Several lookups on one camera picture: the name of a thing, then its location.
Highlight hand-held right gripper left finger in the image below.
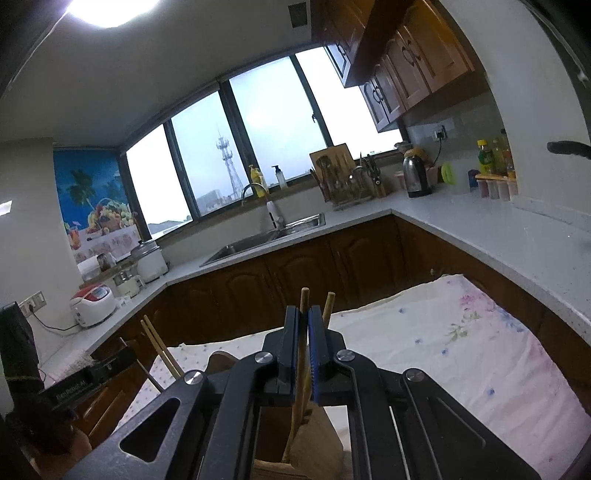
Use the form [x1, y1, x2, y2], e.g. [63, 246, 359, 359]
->
[62, 305, 301, 480]

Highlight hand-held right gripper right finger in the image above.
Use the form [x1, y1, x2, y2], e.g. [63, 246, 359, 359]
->
[307, 305, 543, 480]

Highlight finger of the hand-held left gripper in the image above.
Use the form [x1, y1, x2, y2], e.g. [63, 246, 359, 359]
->
[90, 348, 138, 383]

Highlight steel chopstick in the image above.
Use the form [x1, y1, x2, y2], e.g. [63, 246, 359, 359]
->
[119, 337, 163, 392]

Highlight wooden chopstick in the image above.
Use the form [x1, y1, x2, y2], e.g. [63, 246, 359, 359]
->
[145, 315, 184, 376]
[141, 318, 179, 380]
[300, 291, 336, 425]

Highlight wooden utensil holder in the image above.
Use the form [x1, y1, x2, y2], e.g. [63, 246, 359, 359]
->
[205, 350, 345, 480]

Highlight dish rack with utensils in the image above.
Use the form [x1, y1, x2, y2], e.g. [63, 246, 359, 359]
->
[308, 157, 376, 206]

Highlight white and red rice cooker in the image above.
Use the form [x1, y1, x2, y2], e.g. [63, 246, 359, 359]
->
[69, 284, 116, 328]

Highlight small white cooker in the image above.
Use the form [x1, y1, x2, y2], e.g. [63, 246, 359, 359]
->
[111, 268, 141, 298]

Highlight wooden base cabinets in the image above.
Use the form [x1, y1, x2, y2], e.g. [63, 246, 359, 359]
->
[69, 215, 591, 444]

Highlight steel rice cooker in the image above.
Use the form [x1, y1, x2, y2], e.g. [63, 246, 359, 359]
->
[130, 239, 169, 283]

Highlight steel kitchen sink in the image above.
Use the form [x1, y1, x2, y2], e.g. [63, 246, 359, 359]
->
[199, 213, 328, 268]

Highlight floral white tablecloth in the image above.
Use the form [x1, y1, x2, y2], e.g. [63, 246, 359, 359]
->
[115, 272, 587, 480]

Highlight steel faucet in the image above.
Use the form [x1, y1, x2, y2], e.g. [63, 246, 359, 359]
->
[240, 182, 284, 229]

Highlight knife block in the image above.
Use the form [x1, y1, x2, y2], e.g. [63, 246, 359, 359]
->
[358, 152, 386, 199]

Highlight wooden cutting board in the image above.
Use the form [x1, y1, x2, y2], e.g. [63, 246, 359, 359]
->
[309, 143, 356, 204]

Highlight steel electric kettle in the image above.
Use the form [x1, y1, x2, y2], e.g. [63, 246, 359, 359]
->
[403, 154, 434, 198]

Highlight kitchen window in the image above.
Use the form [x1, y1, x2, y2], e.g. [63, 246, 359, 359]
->
[117, 46, 409, 241]

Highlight row of spice jars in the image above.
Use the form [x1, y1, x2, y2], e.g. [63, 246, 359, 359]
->
[475, 174, 518, 202]

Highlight cooking oil bottles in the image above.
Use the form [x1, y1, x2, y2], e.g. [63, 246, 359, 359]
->
[477, 129, 515, 178]

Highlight wooden upper cabinets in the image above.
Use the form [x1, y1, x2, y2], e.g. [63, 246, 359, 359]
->
[309, 0, 476, 134]

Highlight ceiling light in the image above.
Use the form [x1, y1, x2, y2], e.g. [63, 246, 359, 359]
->
[65, 0, 162, 28]

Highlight black power cable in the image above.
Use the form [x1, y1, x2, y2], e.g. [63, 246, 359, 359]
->
[34, 314, 79, 333]

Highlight wall socket strip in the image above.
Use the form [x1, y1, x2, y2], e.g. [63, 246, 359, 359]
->
[18, 290, 48, 317]

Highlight fruit and palm wall poster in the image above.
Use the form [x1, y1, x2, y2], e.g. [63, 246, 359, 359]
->
[53, 148, 141, 264]

